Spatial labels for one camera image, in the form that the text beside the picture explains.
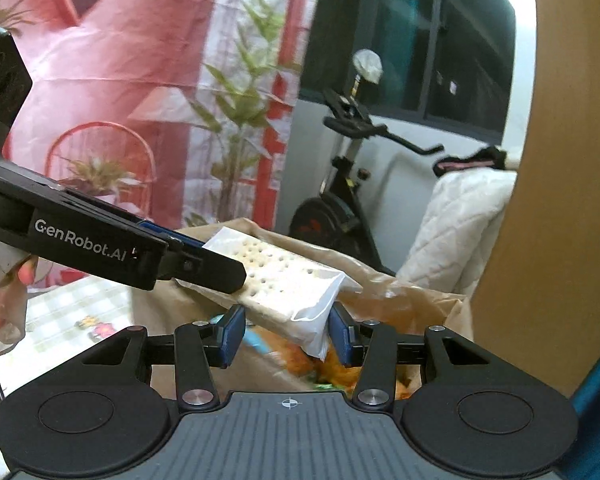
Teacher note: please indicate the cardboard box with plastic liner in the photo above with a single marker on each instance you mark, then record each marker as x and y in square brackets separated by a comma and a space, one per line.
[410, 305]

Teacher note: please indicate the red printed backdrop cloth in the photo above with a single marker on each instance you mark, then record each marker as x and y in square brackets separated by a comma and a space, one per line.
[155, 60]

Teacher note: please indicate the green snack packet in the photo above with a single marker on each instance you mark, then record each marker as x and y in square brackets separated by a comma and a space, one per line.
[327, 387]

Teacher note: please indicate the checked tablecloth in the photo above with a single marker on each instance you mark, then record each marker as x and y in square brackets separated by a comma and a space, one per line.
[80, 310]

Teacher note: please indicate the person's left hand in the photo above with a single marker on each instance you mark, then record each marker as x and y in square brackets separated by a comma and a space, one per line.
[7, 310]

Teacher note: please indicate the black garment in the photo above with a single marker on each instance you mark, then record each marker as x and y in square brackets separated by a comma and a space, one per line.
[470, 162]

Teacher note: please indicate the black exercise bike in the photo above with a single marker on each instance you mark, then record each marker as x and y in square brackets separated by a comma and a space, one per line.
[330, 210]

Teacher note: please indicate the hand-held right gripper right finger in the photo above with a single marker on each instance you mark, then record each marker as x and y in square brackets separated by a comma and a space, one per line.
[341, 335]

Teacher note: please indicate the clear cracker packet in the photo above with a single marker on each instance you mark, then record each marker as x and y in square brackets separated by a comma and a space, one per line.
[280, 280]

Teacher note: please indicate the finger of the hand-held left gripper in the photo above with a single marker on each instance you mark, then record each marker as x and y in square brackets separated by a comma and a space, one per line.
[210, 270]
[180, 237]

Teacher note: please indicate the wooden board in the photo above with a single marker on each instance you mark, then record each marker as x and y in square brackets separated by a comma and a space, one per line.
[555, 210]

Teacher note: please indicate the white quilted blanket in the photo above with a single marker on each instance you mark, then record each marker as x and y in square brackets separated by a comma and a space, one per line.
[460, 220]

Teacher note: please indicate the white cloth on pole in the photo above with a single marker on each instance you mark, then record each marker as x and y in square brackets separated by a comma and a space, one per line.
[367, 65]

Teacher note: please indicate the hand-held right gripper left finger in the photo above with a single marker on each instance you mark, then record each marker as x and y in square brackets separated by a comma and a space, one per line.
[232, 335]

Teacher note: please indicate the orange snack packet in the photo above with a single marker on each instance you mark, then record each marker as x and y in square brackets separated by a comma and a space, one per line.
[300, 360]

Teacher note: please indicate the dark window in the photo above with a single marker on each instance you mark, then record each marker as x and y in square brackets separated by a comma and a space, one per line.
[430, 35]

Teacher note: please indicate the light blue snack packet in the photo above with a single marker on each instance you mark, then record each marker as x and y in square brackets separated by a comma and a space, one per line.
[260, 342]

